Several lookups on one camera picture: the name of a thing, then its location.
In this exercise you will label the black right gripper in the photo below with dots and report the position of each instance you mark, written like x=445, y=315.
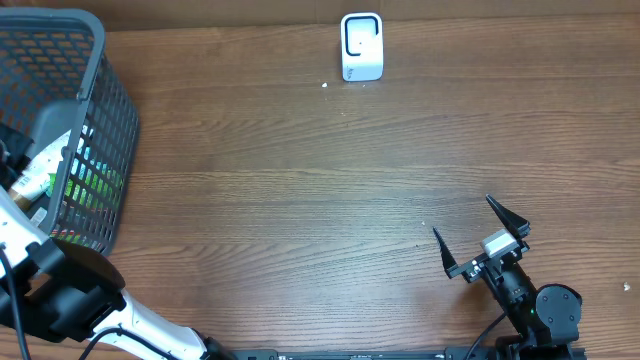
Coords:
x=470, y=274

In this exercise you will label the green haribo candy bag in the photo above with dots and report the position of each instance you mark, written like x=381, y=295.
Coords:
x=89, y=206

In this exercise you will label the white tube with gold cap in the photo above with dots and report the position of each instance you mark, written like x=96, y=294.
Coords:
x=35, y=179

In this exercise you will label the teal packet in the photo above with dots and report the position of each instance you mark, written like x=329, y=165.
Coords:
x=88, y=161

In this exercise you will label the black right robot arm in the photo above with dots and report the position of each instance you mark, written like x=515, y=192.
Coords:
x=535, y=323

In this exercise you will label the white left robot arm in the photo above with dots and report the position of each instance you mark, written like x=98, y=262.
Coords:
x=54, y=290

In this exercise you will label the grey plastic shopping basket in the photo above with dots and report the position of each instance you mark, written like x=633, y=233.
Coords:
x=55, y=77

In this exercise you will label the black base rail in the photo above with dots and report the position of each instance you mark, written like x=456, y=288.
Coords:
x=449, y=353

